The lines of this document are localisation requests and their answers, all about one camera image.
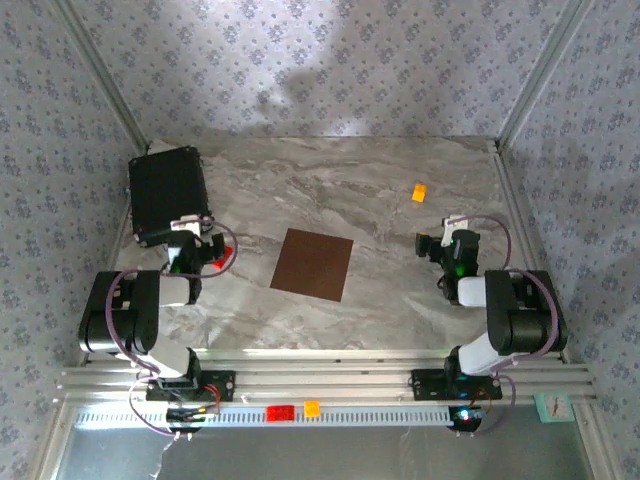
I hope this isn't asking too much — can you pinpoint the black case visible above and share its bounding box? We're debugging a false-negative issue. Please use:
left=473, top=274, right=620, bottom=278
left=127, top=145, right=214, bottom=249

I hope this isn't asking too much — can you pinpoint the brown paper sheet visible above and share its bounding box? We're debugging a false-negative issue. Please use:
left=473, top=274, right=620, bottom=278
left=269, top=228, right=355, bottom=303

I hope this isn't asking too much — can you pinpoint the grey metal sheet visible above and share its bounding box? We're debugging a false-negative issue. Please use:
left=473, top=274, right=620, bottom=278
left=52, top=423, right=596, bottom=480

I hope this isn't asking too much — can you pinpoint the grey slotted cable duct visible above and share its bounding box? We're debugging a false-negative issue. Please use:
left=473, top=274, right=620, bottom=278
left=74, top=405, right=454, bottom=429

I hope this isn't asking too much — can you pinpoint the aluminium mounting rail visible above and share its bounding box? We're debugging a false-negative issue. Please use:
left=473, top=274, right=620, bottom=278
left=54, top=347, right=599, bottom=406

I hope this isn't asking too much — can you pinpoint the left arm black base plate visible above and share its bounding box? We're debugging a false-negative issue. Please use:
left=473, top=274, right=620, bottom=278
left=145, top=369, right=236, bottom=403

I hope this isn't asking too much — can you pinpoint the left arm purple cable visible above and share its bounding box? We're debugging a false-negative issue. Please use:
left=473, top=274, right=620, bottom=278
left=104, top=215, right=240, bottom=439

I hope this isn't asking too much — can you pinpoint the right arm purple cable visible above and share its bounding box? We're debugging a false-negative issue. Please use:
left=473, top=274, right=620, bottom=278
left=457, top=213, right=561, bottom=437

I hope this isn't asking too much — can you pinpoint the teal square clock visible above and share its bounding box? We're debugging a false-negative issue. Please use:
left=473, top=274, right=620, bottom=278
left=533, top=392, right=574, bottom=425

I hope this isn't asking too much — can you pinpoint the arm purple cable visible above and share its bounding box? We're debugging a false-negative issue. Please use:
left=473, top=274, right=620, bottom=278
left=104, top=215, right=240, bottom=439
left=457, top=213, right=561, bottom=437

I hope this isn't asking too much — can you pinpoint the aluminium side rail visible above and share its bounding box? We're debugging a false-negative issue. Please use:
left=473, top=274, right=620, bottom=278
left=77, top=199, right=134, bottom=366
left=492, top=139, right=571, bottom=361

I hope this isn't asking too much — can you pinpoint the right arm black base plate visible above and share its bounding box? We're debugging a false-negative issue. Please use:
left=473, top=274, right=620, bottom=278
left=410, top=368, right=504, bottom=401

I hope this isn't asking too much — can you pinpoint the aluminium corner post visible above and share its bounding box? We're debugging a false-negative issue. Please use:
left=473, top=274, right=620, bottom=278
left=52, top=0, right=151, bottom=154
left=497, top=0, right=586, bottom=151

